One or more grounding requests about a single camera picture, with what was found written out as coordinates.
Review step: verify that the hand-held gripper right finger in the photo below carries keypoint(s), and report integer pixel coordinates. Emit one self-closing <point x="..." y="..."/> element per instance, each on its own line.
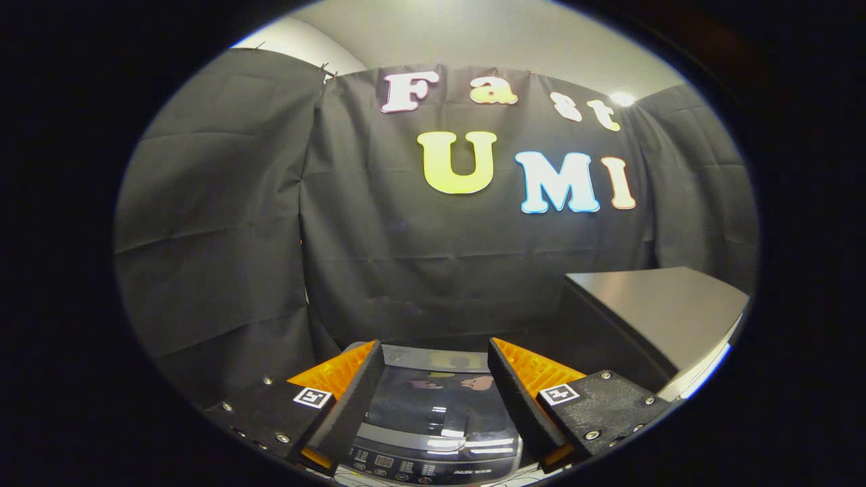
<point x="524" y="406"/>

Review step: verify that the ceiling light panel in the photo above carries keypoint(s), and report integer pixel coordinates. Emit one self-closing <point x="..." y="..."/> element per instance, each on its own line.
<point x="622" y="99"/>

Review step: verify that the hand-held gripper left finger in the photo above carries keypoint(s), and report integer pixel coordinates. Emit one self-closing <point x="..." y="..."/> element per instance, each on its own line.
<point x="352" y="406"/>

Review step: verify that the black backdrop cloth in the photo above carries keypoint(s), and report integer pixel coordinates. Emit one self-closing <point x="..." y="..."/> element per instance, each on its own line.
<point x="406" y="257"/>

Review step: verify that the grey top-load washing machine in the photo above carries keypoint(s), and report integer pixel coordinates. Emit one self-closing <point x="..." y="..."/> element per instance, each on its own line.
<point x="433" y="465"/>

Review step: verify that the beige cabinet with dark top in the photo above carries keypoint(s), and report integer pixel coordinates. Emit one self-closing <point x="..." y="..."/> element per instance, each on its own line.
<point x="656" y="304"/>

